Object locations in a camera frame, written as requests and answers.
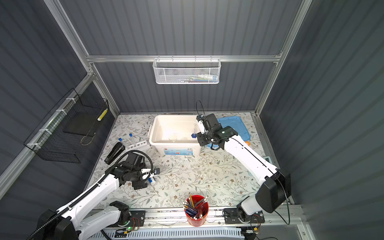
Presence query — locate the black stapler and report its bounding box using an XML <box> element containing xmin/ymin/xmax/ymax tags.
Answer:
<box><xmin>105</xmin><ymin>142</ymin><xmax>125</xmax><ymax>165</ymax></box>

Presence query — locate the blue plastic bin lid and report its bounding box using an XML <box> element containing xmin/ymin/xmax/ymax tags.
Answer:
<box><xmin>217</xmin><ymin>116</ymin><xmax>251</xmax><ymax>142</ymax></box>

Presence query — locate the white plastic storage bin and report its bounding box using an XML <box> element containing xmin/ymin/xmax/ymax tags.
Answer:
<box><xmin>148</xmin><ymin>115</ymin><xmax>202</xmax><ymax>157</ymax></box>

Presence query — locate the yellow item in basket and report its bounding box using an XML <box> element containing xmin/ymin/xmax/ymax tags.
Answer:
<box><xmin>97</xmin><ymin>108</ymin><xmax>109</xmax><ymax>122</ymax></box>

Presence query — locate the white wire wall basket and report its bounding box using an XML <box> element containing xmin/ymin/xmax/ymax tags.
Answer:
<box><xmin>153</xmin><ymin>59</ymin><xmax>222</xmax><ymax>85</ymax></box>

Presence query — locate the teal calculator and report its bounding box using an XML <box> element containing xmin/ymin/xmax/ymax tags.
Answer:
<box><xmin>264</xmin><ymin>156</ymin><xmax>274</xmax><ymax>165</ymax></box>

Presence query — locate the white blue small bottle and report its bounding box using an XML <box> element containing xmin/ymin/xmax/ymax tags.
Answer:
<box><xmin>149</xmin><ymin>178</ymin><xmax>156</xmax><ymax>186</ymax></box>

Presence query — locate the black wire side basket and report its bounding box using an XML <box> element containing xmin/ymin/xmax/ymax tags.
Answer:
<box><xmin>24</xmin><ymin>91</ymin><xmax>109</xmax><ymax>164</ymax></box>

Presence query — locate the red pencil cup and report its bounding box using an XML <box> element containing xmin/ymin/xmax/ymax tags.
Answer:
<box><xmin>184</xmin><ymin>195</ymin><xmax>209</xmax><ymax>227</ymax></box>

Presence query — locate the clear glass flask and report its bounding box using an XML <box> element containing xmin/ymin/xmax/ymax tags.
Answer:
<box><xmin>169</xmin><ymin>134</ymin><xmax>178</xmax><ymax>143</ymax></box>

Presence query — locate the white test tube rack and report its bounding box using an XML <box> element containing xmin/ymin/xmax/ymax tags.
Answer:
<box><xmin>125</xmin><ymin>140</ymin><xmax>151</xmax><ymax>152</ymax></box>

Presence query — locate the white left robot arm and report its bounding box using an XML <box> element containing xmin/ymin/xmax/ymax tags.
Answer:
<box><xmin>28</xmin><ymin>150</ymin><xmax>160</xmax><ymax>240</ymax></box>

